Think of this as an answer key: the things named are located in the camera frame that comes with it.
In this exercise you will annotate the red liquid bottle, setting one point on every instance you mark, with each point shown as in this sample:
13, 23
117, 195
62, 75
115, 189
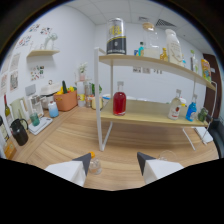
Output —
119, 103

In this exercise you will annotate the gripper right finger white block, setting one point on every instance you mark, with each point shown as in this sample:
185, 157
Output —
156, 168

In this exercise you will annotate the green wine bottle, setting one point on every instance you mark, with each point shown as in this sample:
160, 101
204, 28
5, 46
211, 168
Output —
6, 110

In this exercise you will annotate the amber liquor bottle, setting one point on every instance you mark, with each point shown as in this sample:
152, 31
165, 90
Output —
163, 55

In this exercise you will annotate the black kettle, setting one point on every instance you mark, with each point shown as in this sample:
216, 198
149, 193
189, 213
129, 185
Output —
19, 132

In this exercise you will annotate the two-tier wooden shelf rack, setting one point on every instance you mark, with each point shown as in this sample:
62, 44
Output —
146, 115

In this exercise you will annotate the white kitchen scale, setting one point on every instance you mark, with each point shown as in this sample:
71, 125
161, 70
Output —
41, 126

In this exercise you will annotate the small teal bottle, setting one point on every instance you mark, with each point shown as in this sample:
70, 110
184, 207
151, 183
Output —
141, 50

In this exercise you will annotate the gripper left finger white block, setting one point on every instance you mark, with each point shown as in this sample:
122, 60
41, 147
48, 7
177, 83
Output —
71, 170

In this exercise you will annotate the green measuring cup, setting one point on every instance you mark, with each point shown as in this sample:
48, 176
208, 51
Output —
34, 119

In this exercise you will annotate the clear bottle red label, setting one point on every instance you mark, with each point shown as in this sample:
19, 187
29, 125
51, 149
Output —
174, 109

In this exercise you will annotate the jar of green limes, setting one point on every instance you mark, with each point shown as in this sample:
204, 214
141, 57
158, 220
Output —
202, 114

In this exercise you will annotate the potted plant white pot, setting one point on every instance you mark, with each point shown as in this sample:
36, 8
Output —
82, 71

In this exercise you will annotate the white figurine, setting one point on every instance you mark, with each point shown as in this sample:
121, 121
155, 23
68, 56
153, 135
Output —
50, 40

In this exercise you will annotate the small clear bottle orange cap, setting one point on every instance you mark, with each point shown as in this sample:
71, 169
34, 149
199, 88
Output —
95, 165

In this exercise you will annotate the orange snack packet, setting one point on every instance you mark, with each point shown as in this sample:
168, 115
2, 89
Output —
205, 70

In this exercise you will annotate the blue liquid bottle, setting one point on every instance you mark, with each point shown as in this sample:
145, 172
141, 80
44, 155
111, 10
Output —
191, 111

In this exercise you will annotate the white zip pouch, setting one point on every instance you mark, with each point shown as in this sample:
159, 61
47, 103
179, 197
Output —
204, 134

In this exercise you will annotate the clear bottle green label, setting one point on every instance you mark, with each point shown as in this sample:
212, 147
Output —
193, 62

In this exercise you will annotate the brown door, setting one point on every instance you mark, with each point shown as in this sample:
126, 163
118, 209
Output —
212, 86

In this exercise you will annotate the large black yellow can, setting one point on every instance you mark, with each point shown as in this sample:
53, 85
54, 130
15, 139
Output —
116, 36

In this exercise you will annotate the light blue plastic container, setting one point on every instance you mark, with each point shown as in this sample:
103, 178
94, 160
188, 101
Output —
53, 110

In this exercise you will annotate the black armchair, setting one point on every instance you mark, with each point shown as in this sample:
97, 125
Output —
218, 138

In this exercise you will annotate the wooden wall shelf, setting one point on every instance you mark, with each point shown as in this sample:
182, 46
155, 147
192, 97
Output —
42, 52

